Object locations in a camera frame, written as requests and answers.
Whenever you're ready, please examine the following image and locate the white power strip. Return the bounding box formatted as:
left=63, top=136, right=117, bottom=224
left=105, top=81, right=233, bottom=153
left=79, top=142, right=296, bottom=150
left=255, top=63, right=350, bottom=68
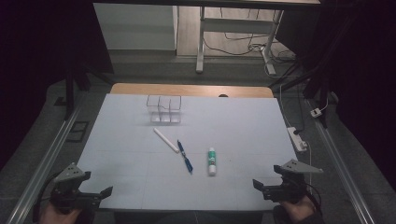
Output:
left=286, top=126, right=309, bottom=153

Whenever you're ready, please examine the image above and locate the blue pen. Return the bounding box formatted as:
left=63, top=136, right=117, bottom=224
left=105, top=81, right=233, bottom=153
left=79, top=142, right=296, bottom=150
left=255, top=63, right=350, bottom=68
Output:
left=177, top=139, right=194, bottom=175

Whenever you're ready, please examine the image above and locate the person's left hand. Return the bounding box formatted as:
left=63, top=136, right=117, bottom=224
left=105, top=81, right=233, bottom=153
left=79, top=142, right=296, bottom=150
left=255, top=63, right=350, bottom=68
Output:
left=39, top=203, right=83, bottom=224

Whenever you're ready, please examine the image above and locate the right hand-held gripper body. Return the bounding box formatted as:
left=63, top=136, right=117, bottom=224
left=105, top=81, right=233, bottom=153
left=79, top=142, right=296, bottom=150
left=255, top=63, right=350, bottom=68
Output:
left=262, top=159, right=324, bottom=205

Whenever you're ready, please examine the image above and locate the black floor cable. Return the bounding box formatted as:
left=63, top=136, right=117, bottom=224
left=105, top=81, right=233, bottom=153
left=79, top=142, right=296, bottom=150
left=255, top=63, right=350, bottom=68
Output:
left=203, top=7, right=293, bottom=63

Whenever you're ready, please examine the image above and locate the clear acrylic pen organizer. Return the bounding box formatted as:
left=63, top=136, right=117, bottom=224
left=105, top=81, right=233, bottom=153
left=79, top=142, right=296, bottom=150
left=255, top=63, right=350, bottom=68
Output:
left=146, top=94, right=183, bottom=124

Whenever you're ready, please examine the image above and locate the person's right hand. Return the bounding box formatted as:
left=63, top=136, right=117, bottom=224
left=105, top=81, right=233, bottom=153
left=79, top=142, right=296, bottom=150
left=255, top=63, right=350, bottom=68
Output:
left=279, top=195, right=318, bottom=224

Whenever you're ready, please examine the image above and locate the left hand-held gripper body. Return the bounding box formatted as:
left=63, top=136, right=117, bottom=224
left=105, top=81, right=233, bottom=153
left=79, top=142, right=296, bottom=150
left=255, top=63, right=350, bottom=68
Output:
left=50, top=161, right=102, bottom=215

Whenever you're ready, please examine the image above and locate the metal floor rail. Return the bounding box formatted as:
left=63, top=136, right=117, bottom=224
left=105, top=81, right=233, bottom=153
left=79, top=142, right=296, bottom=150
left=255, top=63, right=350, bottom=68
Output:
left=5, top=101, right=84, bottom=224
left=305, top=98, right=377, bottom=224

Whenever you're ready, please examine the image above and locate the white desk frame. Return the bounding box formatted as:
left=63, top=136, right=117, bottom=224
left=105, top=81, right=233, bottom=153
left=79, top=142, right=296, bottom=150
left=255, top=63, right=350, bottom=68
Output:
left=194, top=6, right=285, bottom=76

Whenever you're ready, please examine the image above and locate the black stand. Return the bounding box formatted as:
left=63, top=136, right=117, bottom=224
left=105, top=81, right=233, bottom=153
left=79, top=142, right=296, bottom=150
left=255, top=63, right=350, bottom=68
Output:
left=63, top=60, right=115, bottom=121
left=268, top=60, right=332, bottom=129

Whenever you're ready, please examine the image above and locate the white pen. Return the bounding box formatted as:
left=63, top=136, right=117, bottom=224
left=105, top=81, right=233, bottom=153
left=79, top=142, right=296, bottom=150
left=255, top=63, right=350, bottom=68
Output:
left=152, top=127, right=181, bottom=154

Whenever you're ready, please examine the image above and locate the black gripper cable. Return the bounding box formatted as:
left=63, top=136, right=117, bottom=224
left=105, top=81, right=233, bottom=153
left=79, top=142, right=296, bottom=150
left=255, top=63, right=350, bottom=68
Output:
left=32, top=171, right=64, bottom=224
left=305, top=182, right=323, bottom=217

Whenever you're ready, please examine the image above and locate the white cabinet panel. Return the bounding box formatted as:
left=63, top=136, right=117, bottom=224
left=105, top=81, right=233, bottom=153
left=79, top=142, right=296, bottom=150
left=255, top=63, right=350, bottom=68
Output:
left=92, top=3, right=179, bottom=51

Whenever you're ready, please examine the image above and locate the green and white glue stick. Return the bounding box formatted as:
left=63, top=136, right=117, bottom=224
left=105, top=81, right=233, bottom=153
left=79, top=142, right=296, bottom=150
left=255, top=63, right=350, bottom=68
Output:
left=206, top=147, right=218, bottom=177

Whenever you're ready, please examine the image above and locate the black floor plate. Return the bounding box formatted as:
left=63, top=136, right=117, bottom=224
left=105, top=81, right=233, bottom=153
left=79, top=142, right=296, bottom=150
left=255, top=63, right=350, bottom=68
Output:
left=65, top=120, right=91, bottom=144

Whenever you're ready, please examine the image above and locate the black plug with cable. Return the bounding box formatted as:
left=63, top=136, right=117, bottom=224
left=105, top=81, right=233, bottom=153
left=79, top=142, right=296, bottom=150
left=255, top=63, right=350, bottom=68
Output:
left=291, top=83, right=307, bottom=136

